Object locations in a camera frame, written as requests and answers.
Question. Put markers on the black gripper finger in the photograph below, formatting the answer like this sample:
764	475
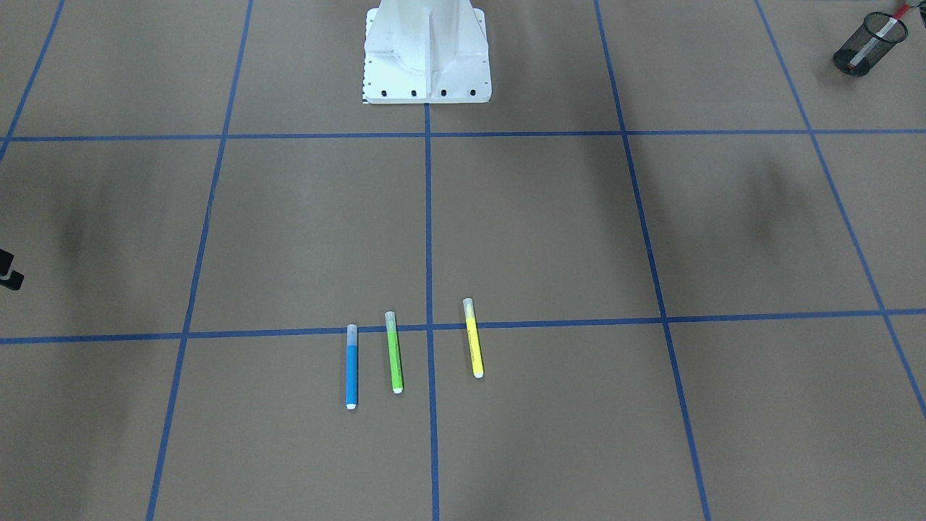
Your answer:
10	278

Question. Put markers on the blue marker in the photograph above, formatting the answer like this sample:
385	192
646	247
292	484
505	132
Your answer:
352	370

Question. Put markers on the red marker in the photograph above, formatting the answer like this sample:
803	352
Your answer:
878	33

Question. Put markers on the green marker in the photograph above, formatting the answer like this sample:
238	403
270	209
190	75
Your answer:
394	352

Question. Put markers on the yellow marker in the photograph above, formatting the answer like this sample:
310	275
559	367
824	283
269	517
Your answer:
473	339

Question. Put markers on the black mesh cup far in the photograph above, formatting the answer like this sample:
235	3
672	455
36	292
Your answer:
840	59

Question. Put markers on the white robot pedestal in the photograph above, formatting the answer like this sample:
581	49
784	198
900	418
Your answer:
426	52

